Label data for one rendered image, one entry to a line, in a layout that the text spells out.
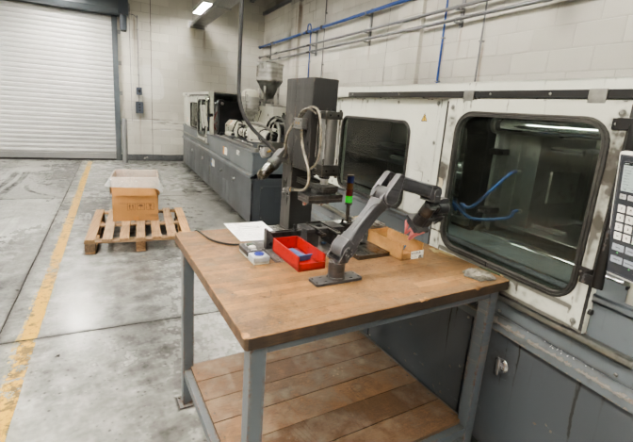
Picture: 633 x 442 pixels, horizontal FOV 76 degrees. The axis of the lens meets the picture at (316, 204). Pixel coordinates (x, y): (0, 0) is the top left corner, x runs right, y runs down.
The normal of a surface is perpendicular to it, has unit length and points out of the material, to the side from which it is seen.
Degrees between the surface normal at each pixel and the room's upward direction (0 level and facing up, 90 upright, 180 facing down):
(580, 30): 90
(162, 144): 90
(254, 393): 90
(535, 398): 90
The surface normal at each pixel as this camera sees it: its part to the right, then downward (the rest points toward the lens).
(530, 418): -0.90, 0.04
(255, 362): 0.49, 0.23
